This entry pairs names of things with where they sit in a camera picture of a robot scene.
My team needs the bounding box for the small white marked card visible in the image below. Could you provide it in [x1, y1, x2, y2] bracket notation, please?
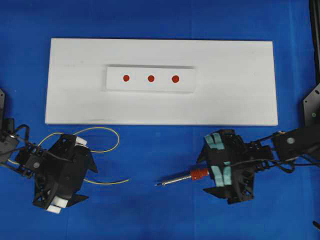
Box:
[105, 65, 196, 94]

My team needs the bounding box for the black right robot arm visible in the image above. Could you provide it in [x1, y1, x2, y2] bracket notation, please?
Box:
[196, 124, 320, 205]

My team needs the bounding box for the blue table cloth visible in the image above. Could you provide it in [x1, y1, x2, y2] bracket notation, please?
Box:
[0, 0, 320, 240]

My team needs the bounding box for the black frame post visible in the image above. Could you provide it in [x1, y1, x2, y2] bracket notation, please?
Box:
[309, 0, 320, 85]

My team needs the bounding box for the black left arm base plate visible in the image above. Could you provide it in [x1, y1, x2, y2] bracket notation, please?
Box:
[0, 89, 6, 119]

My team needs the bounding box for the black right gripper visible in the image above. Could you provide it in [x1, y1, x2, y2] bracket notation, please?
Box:
[197, 129, 273, 205]

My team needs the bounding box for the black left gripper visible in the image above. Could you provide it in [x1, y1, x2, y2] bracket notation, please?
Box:
[15, 134, 98, 214]

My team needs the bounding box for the yellow solder wire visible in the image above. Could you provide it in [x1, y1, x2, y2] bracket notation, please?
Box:
[37, 126, 131, 186]

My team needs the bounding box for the orange handled soldering iron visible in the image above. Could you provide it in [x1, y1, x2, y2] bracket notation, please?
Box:
[155, 168, 209, 187]

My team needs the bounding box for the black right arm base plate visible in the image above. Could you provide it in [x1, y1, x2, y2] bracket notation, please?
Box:
[303, 84, 320, 126]

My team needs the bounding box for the large white board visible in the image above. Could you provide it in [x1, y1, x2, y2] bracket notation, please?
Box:
[45, 38, 278, 126]

